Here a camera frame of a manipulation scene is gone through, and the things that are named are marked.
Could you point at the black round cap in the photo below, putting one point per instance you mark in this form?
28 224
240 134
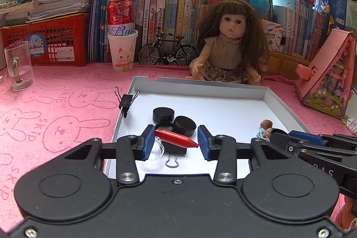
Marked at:
163 114
184 125

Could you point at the clear plastic dome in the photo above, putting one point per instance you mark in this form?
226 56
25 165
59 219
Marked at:
159 151

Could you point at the hollow black round lid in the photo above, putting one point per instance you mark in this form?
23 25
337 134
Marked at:
164 126

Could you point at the brown hazelnut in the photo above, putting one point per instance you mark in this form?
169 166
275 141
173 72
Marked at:
266 124
270 132

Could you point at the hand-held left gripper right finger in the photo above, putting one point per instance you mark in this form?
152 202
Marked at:
203 143

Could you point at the printed white carton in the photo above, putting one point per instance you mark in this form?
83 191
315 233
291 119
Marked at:
272 34

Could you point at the white paper cup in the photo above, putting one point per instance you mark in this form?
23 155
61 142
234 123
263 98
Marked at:
122 54

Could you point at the brown-haired doll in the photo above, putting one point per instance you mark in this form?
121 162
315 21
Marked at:
223 51

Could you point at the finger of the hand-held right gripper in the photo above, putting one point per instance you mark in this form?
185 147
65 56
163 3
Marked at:
306 136
281 140

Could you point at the red hair clip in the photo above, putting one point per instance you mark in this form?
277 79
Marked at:
175 138

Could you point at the pink triangular toy case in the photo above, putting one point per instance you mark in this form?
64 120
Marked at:
329 81

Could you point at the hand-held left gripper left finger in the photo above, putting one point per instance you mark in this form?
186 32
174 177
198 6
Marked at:
149 143

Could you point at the large red plastic basket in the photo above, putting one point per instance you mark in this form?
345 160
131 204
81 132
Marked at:
55 42

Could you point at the person's right hand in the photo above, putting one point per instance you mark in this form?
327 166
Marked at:
347 213

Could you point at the small black binder clip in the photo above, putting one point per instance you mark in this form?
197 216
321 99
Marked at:
126 101

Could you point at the blue printed carton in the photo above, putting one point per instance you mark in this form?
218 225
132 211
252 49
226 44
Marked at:
334 6

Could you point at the pink rabbit-print mat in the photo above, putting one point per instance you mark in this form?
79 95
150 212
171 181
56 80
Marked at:
55 115

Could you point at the blue claw hair clip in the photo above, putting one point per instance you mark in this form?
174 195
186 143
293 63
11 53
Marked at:
261 134

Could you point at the white cardboard box tray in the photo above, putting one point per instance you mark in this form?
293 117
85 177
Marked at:
223 112

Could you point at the red drink can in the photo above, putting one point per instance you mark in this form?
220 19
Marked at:
121 17

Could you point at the row of upright books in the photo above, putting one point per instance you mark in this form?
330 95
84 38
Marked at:
173 12

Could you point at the large black binder clip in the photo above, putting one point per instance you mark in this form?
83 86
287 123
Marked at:
178 149

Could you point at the clear glass mug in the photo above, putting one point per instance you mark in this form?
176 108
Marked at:
23 70

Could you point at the wooden drawer box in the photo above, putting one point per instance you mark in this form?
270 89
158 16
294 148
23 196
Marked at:
287 65

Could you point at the black toy bicycle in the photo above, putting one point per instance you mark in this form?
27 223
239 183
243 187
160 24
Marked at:
169 59

